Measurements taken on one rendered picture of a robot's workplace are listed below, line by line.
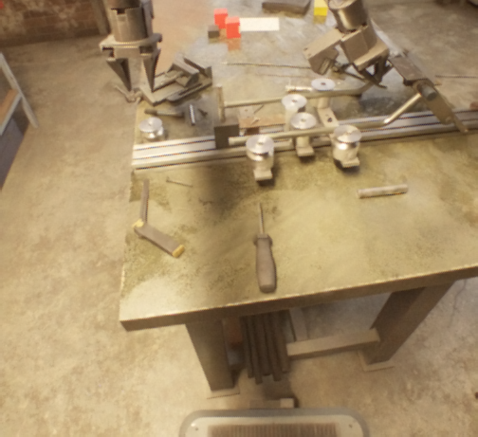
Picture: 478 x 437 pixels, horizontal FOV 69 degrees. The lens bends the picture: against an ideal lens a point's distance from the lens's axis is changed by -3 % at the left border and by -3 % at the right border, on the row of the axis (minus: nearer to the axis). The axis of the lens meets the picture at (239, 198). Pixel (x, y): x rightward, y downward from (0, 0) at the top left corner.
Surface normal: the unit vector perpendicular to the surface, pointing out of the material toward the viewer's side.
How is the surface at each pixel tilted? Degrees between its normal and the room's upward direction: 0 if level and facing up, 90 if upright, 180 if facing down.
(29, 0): 90
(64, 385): 0
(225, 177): 0
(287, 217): 0
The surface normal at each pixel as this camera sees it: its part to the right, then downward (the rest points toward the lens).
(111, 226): -0.04, -0.67
